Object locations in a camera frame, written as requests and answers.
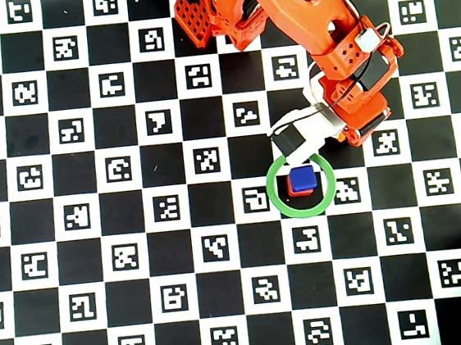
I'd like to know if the black white marker checkerboard mat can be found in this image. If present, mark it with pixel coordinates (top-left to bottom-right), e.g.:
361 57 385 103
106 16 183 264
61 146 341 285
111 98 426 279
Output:
0 0 461 345

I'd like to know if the orange-red gripper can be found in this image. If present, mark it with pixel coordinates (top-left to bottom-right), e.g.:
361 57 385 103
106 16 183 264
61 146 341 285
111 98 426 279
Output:
317 68 396 150

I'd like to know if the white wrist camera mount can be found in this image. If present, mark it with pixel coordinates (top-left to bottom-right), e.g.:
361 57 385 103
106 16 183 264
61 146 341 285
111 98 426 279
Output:
267 102 350 168

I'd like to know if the red cube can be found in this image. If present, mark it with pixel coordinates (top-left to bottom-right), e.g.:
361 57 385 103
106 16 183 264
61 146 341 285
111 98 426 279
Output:
285 173 317 198

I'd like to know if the thin black camera cable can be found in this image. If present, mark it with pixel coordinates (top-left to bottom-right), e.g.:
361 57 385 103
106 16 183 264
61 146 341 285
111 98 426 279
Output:
257 0 379 140

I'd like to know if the blue cube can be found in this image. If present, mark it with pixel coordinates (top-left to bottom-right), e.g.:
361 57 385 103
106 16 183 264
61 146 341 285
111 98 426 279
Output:
287 164 320 194

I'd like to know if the green flat ring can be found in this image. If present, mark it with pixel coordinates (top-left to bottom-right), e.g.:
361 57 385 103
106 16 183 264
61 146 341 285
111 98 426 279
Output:
262 148 340 222

